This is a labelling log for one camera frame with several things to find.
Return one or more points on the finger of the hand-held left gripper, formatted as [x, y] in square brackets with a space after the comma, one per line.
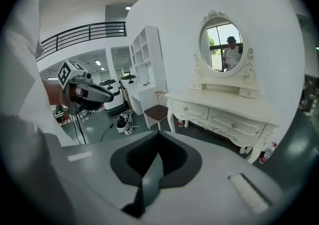
[92, 105]

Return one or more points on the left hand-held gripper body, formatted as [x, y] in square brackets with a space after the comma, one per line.
[74, 79]

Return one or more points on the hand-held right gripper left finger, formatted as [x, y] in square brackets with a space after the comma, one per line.
[129, 166]

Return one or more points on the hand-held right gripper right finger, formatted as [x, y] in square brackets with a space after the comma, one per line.
[182, 166]

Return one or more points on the white dressing table drawer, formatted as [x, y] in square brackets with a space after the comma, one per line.
[190, 110]
[236, 123]

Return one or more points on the white dressing table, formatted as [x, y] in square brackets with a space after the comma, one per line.
[224, 104]

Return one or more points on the small white drawer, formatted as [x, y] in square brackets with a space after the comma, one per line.
[197, 86]
[248, 93]

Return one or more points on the white wheeled robot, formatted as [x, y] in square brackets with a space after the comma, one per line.
[112, 97]
[128, 83]

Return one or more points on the white device on floor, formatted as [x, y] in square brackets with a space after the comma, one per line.
[124, 123]

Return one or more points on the red label water bottle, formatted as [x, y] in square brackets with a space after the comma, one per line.
[180, 123]
[267, 153]

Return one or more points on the black balcony railing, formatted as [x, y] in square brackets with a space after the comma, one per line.
[82, 33]

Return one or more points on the person's white shirt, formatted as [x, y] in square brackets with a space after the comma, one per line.
[20, 69]

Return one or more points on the wooden chair with dark seat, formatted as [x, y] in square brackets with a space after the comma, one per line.
[156, 112]

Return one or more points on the white shelf desk unit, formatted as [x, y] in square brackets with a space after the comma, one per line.
[147, 69]

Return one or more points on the oval white-framed mirror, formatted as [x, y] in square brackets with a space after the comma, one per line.
[221, 47]

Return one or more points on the dark metal rack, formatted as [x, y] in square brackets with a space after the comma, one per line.
[310, 94]

